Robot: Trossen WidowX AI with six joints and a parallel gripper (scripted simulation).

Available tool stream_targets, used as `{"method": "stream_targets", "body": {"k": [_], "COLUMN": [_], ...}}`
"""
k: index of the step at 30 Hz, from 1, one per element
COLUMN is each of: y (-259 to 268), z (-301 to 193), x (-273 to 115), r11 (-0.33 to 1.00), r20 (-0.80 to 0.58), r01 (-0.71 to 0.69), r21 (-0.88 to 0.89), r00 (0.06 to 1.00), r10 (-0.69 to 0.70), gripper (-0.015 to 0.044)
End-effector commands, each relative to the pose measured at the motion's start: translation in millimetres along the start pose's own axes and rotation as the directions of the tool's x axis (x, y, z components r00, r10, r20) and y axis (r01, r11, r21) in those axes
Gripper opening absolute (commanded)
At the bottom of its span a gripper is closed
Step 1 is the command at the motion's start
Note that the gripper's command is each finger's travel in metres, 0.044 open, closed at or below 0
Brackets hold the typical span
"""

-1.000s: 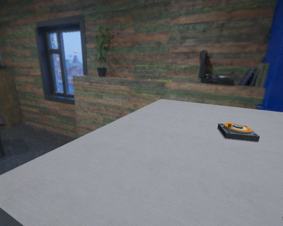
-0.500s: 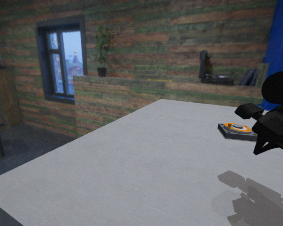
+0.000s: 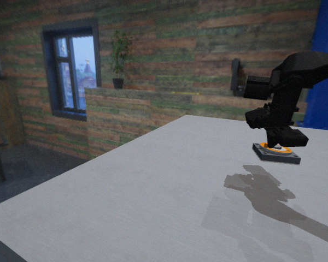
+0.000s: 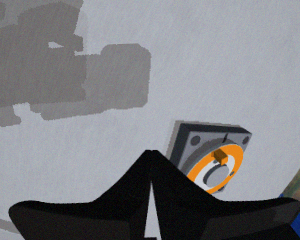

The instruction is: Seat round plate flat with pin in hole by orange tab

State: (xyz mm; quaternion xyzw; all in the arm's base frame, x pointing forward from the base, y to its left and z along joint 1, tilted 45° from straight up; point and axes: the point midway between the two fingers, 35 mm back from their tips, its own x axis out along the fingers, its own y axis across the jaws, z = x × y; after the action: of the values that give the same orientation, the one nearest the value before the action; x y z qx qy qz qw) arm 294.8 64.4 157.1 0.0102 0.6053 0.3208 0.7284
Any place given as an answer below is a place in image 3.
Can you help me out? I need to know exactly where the orange and white round plate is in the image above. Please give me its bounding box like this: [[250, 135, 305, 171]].
[[260, 142, 292, 154]]

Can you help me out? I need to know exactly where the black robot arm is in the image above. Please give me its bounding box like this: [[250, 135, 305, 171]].
[[243, 51, 328, 129]]

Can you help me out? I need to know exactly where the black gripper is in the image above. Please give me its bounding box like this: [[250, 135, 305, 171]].
[[264, 102, 309, 148]]

